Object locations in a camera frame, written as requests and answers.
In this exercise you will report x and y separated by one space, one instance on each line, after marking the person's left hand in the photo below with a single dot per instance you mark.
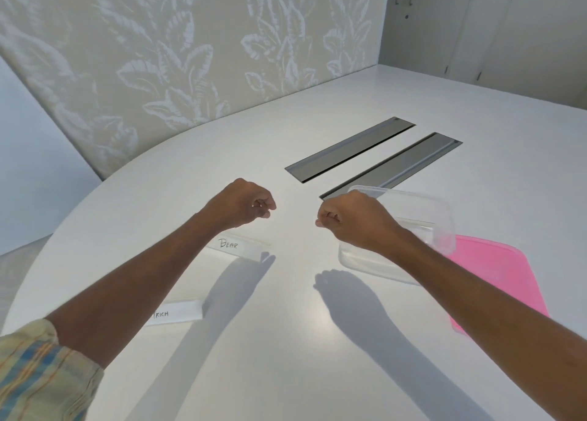
238 203

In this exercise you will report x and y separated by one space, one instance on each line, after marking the person's right hand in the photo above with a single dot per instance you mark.
355 217

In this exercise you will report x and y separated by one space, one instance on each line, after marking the person's left fingers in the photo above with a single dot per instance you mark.
263 206

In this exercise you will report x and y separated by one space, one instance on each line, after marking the person's right fingers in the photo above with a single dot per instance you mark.
327 217

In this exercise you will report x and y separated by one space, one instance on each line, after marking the person's left forearm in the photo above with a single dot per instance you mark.
137 288

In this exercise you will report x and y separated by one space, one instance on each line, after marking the person's right forearm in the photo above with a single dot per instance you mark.
486 315

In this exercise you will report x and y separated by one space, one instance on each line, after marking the white paper label strip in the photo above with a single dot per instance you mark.
176 313
238 247

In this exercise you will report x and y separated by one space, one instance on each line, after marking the clear plastic container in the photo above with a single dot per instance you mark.
412 219

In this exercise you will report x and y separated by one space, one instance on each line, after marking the leaf-patterned partition panel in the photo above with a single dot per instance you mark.
183 54

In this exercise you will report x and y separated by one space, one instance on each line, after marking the pink plastic lid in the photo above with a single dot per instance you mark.
500 274

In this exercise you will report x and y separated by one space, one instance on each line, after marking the white cabinet doors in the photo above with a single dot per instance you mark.
486 26

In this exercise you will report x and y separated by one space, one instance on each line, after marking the plaid shirt sleeve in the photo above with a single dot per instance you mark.
43 375

